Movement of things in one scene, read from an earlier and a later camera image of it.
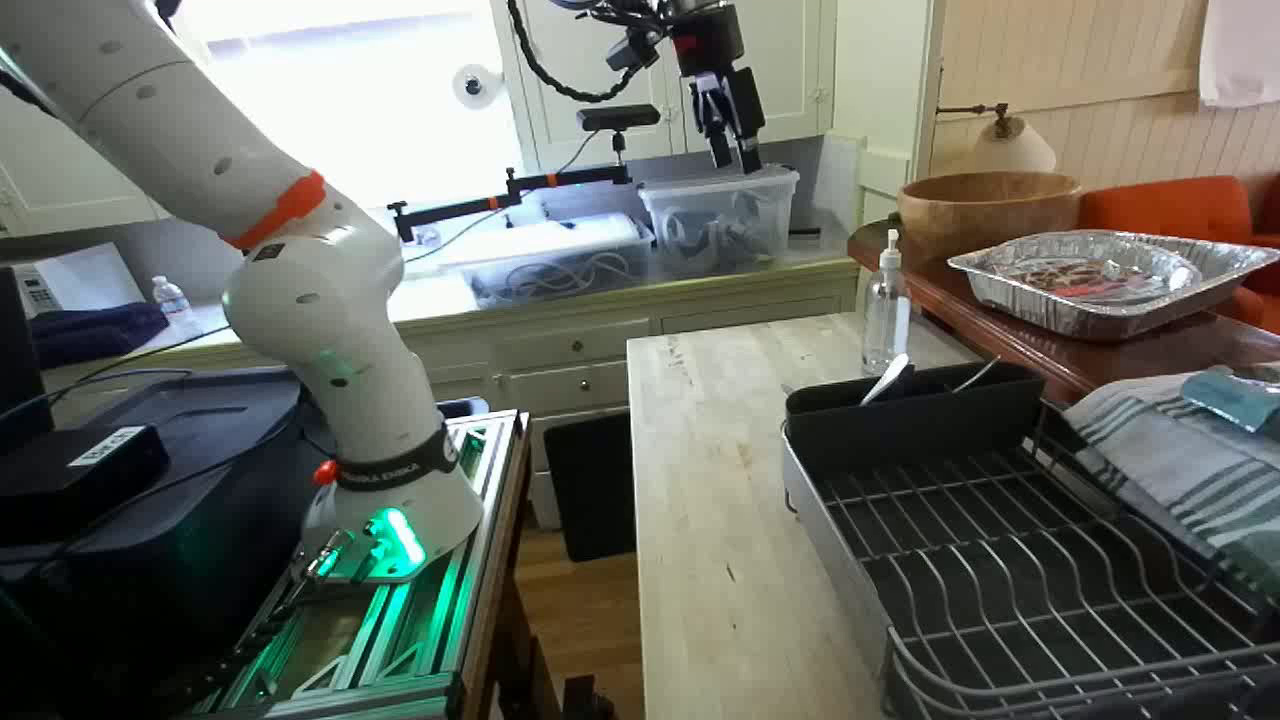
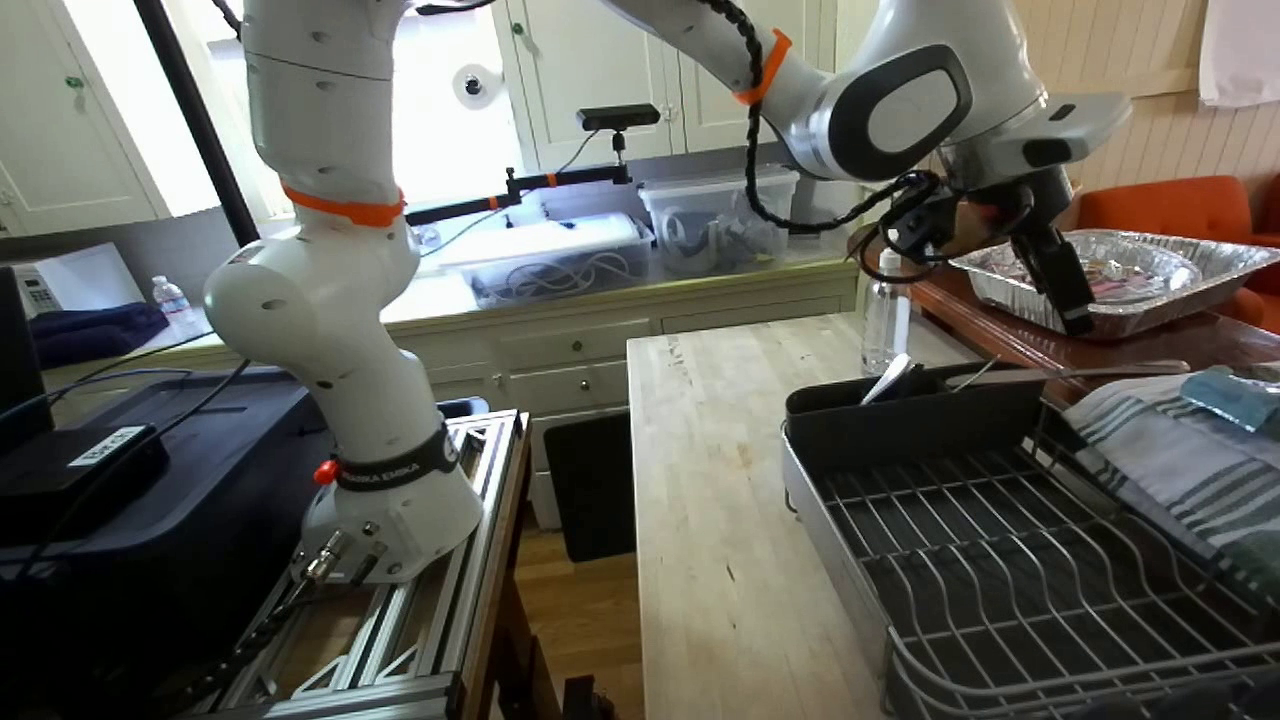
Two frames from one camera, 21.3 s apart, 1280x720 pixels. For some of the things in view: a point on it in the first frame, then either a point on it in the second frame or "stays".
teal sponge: [1234, 399] stays
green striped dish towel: [1215, 474] stays
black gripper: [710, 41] -> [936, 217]
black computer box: [143, 531] stays
